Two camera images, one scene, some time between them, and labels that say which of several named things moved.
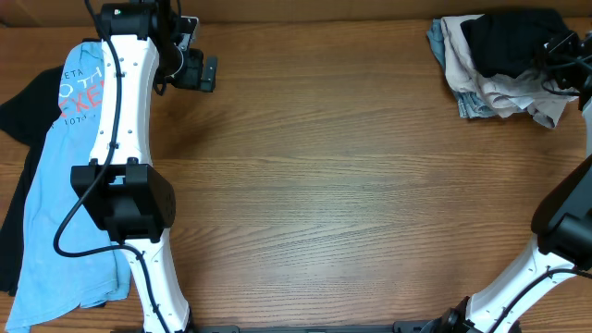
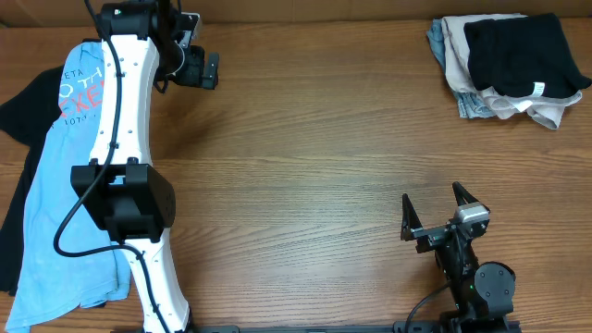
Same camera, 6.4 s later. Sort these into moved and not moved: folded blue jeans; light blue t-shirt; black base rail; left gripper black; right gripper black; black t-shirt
Moved: right gripper black; black t-shirt
Not moved: black base rail; folded blue jeans; light blue t-shirt; left gripper black
